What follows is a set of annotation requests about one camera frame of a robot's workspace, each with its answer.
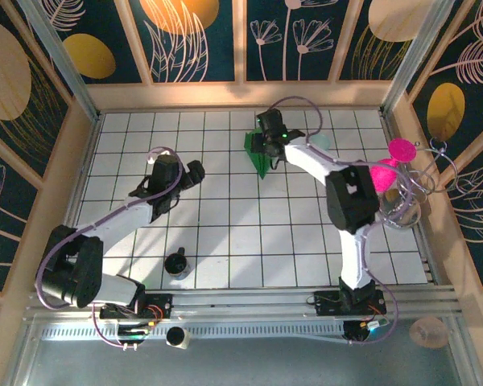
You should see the green paper sheet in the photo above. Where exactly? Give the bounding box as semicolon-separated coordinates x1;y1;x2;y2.
242;127;279;179

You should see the translucent teal cup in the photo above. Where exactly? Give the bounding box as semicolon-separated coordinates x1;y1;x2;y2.
308;134;332;152

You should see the black mug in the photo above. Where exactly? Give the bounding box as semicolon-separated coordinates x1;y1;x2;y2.
163;247;191;281

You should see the round pink felt disc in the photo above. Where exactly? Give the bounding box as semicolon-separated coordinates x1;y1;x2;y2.
389;138;419;162

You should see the small electronics board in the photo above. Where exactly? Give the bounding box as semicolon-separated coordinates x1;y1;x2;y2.
116;319;156;343

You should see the black and white cylinder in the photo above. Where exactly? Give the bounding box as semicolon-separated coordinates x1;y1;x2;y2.
165;326;192;350

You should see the round wooden disc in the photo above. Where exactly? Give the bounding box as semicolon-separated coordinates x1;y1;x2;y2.
409;315;450;349

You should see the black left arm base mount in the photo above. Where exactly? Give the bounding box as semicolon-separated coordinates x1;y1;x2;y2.
99;293;174;321

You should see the aluminium mounting rail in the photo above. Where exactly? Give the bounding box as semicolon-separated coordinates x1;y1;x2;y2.
23;285;464;322

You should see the aluminium frame post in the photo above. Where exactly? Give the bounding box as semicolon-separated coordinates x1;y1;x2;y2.
15;0;104;124
380;0;456;116

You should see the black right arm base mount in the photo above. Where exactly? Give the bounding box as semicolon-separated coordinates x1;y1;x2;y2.
312;289;387;317

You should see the silver wire stand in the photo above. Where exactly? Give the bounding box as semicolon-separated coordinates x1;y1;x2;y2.
394;138;462;210

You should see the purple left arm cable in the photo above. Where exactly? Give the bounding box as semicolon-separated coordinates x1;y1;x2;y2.
35;146;185;351

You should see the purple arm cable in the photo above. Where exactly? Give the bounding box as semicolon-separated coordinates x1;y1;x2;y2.
35;146;185;351
269;96;399;347

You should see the slotted grey cable duct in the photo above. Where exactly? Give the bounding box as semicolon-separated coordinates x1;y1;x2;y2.
39;324;347;342

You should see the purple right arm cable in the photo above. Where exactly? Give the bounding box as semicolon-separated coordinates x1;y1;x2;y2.
269;96;399;347

